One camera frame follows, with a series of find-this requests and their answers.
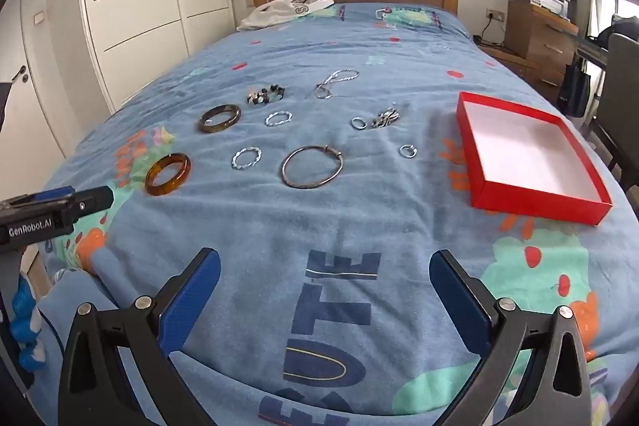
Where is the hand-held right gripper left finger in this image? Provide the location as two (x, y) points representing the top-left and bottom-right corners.
(59, 248), (222, 426)

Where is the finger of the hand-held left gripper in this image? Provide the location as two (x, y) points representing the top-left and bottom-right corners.
(20, 187), (77, 207)
(62, 185), (115, 223)

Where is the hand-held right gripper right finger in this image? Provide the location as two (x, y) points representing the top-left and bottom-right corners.
(429, 249), (592, 426)

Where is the amber orange bangle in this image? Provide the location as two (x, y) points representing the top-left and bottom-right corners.
(145, 153), (191, 197)

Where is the dark olive brown bangle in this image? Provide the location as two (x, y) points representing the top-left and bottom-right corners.
(198, 104), (242, 134)

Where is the large thin silver bangle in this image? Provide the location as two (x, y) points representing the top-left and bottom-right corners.
(280, 145), (344, 190)

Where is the red cardboard box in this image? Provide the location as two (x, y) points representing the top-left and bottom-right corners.
(456, 91), (614, 226)

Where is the person's left hand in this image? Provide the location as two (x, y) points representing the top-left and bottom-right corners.
(11, 277), (42, 361)

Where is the white door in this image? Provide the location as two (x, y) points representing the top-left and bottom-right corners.
(0, 0), (68, 202)

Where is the blue printed blanket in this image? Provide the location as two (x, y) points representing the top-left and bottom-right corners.
(37, 2), (639, 426)

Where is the dark hanging bag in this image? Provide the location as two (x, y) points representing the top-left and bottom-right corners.
(558, 57), (592, 117)

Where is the low wooden nightstand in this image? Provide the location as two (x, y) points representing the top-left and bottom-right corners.
(479, 44), (541, 80)

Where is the white garment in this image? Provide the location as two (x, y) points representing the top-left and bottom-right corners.
(236, 0), (335, 32)

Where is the grey chair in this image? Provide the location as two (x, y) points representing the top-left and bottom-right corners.
(591, 32), (639, 187)

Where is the wooden chest of drawers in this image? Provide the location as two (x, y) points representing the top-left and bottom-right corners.
(503, 0), (580, 105)

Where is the desk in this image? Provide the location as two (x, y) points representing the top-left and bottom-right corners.
(574, 37), (611, 68)

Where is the black backpack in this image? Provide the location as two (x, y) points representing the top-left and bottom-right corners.
(596, 14), (639, 42)

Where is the beaded bracelet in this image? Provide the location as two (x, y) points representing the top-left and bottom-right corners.
(244, 84), (286, 106)

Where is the silver chain necklace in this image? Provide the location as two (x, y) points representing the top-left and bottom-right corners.
(314, 67), (360, 100)

